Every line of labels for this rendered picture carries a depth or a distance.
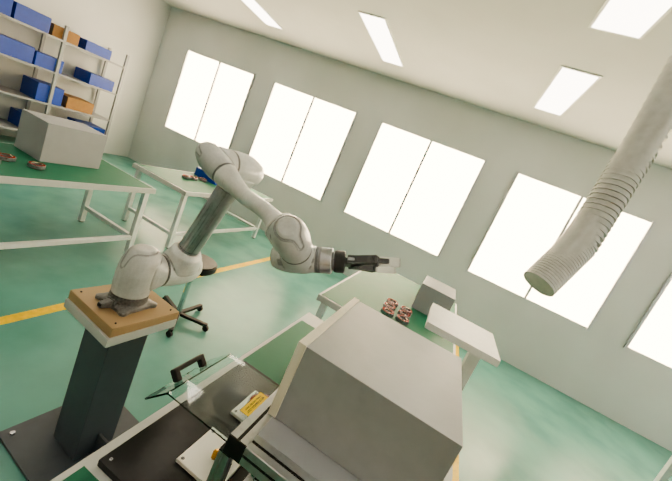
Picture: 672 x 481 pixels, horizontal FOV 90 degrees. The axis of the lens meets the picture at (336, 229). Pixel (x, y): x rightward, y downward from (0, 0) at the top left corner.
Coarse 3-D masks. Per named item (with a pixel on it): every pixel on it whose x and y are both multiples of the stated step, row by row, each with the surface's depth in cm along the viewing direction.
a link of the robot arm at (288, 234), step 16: (224, 176) 125; (240, 176) 129; (240, 192) 121; (256, 208) 106; (272, 208) 103; (272, 224) 95; (288, 224) 93; (304, 224) 96; (272, 240) 95; (288, 240) 92; (304, 240) 95; (288, 256) 98; (304, 256) 101
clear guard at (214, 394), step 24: (216, 360) 100; (240, 360) 102; (168, 384) 89; (192, 384) 86; (216, 384) 89; (240, 384) 92; (264, 384) 96; (192, 408) 79; (216, 408) 82; (240, 408) 85; (216, 432) 76
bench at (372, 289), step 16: (368, 272) 373; (336, 288) 285; (352, 288) 301; (368, 288) 320; (384, 288) 341; (400, 288) 364; (416, 288) 391; (320, 304) 262; (336, 304) 254; (368, 304) 280; (400, 304) 314; (416, 320) 291; (432, 336) 271
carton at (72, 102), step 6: (66, 96) 559; (72, 96) 582; (66, 102) 559; (72, 102) 566; (78, 102) 573; (84, 102) 581; (72, 108) 569; (78, 108) 577; (84, 108) 585; (90, 108) 593; (90, 114) 598
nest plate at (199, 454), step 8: (208, 432) 107; (200, 440) 103; (208, 440) 105; (216, 440) 106; (192, 448) 100; (200, 448) 101; (208, 448) 102; (216, 448) 103; (184, 456) 97; (192, 456) 98; (200, 456) 99; (208, 456) 100; (184, 464) 95; (192, 464) 96; (200, 464) 97; (208, 464) 98; (232, 464) 100; (192, 472) 94; (200, 472) 94; (208, 472) 95; (232, 472) 98; (200, 480) 93
